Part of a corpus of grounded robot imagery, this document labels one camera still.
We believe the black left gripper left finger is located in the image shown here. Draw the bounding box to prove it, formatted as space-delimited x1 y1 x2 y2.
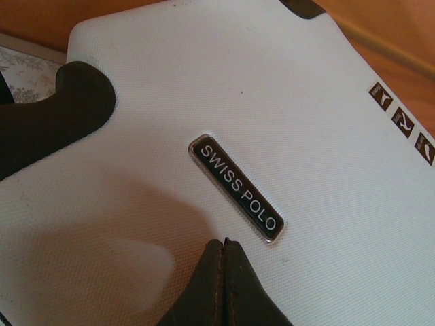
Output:
166 239 226 326

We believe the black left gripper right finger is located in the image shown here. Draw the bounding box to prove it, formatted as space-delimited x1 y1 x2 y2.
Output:
222 237 294 326

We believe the floral patterned table mat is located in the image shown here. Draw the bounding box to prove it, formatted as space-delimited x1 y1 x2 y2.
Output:
0 43 69 107

